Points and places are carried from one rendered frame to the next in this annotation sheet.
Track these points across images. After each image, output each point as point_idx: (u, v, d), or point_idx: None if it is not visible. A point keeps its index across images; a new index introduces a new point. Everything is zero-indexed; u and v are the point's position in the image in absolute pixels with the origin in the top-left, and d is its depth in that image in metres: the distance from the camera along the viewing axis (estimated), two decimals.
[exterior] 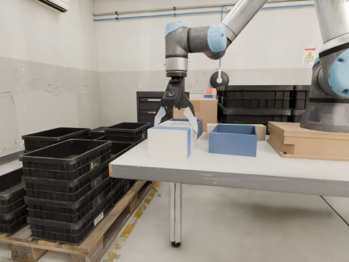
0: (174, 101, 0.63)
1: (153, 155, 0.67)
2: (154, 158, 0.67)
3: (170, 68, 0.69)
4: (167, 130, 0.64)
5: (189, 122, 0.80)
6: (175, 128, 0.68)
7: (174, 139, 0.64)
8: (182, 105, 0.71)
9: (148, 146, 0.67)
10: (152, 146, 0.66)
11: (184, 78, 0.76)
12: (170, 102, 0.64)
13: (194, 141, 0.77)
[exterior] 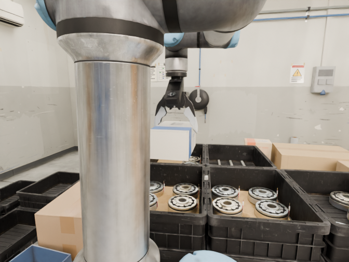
0: (175, 101, 0.63)
1: (155, 156, 0.66)
2: (156, 158, 0.66)
3: (171, 68, 0.69)
4: (169, 130, 0.64)
5: (188, 122, 0.80)
6: (176, 128, 0.68)
7: (176, 139, 0.64)
8: (182, 105, 0.71)
9: (150, 147, 0.66)
10: (154, 147, 0.66)
11: (183, 78, 0.76)
12: (172, 102, 0.64)
13: (193, 141, 0.78)
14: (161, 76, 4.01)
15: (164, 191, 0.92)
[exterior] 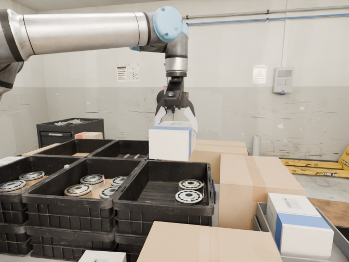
0: (175, 101, 0.63)
1: (155, 156, 0.66)
2: (156, 158, 0.66)
3: (171, 68, 0.69)
4: (169, 130, 0.64)
5: (188, 122, 0.80)
6: (176, 128, 0.68)
7: (176, 139, 0.64)
8: (182, 105, 0.71)
9: (149, 147, 0.66)
10: (154, 147, 0.66)
11: (183, 78, 0.76)
12: (172, 102, 0.64)
13: (193, 141, 0.78)
14: (131, 76, 4.13)
15: None
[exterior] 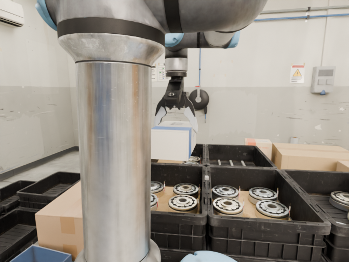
0: (175, 101, 0.63)
1: (155, 156, 0.66)
2: (156, 158, 0.66)
3: (170, 68, 0.69)
4: (169, 130, 0.64)
5: (188, 122, 0.80)
6: (176, 128, 0.68)
7: (176, 139, 0.64)
8: (182, 105, 0.71)
9: None
10: (154, 147, 0.66)
11: (183, 78, 0.76)
12: (172, 102, 0.64)
13: (193, 141, 0.78)
14: (161, 76, 4.01)
15: (164, 191, 0.92)
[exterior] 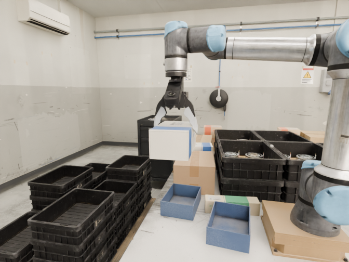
0: (175, 101, 0.63)
1: (155, 156, 0.66)
2: (156, 158, 0.66)
3: (170, 68, 0.69)
4: (169, 130, 0.64)
5: (188, 122, 0.80)
6: (176, 128, 0.68)
7: (176, 139, 0.64)
8: (182, 105, 0.71)
9: (150, 147, 0.66)
10: (154, 147, 0.66)
11: (183, 78, 0.76)
12: (172, 102, 0.64)
13: (193, 141, 0.78)
14: (184, 77, 4.47)
15: None
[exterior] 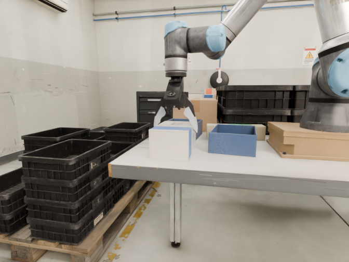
0: (175, 101, 0.63)
1: (155, 156, 0.66)
2: (156, 158, 0.66)
3: (170, 68, 0.69)
4: (169, 130, 0.64)
5: (188, 122, 0.80)
6: (176, 128, 0.68)
7: (176, 139, 0.64)
8: (182, 105, 0.71)
9: (150, 147, 0.66)
10: (154, 147, 0.66)
11: (183, 78, 0.76)
12: (172, 102, 0.64)
13: (193, 141, 0.78)
14: None
15: None
